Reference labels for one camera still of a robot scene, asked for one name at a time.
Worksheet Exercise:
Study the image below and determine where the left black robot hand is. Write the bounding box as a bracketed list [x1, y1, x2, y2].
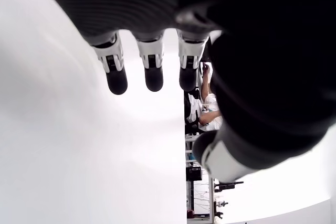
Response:
[31, 0, 336, 184]

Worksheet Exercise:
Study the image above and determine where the metal equipment rack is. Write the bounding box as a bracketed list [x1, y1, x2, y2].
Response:
[185, 134, 245, 224]

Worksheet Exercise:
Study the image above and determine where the person in black trousers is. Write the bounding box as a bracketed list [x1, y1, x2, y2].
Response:
[185, 61, 224, 133]

